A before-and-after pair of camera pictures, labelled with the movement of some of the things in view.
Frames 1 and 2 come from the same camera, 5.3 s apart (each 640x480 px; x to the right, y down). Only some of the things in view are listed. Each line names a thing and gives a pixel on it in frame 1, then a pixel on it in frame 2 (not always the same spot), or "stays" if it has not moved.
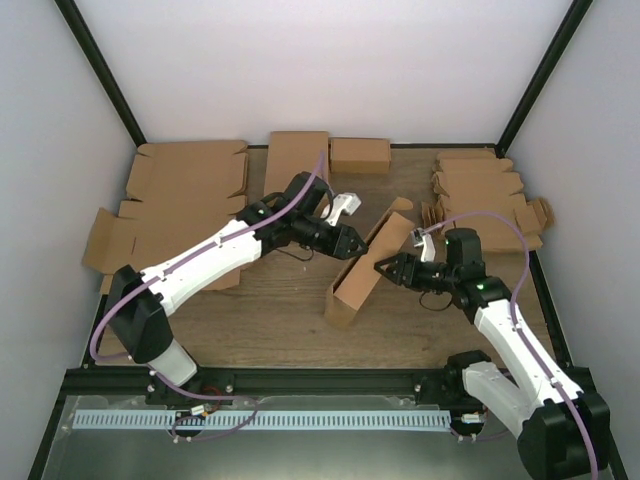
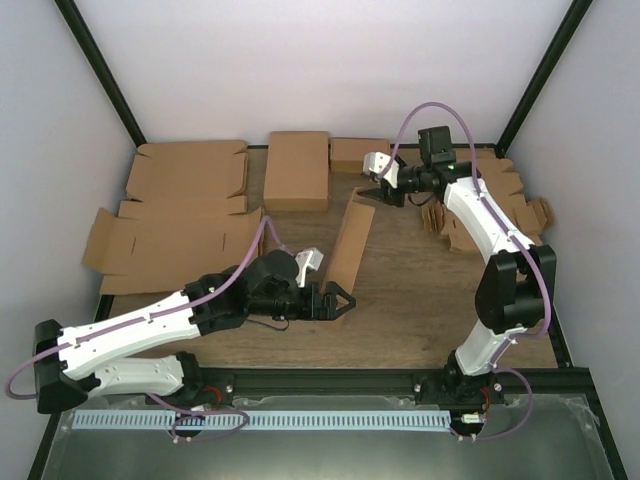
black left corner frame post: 86,44 stays
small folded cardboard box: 359,155 stays
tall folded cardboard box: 292,152 stays
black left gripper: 337,246 → 313,310
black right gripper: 413,280 → 379,193
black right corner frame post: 550,60 stays
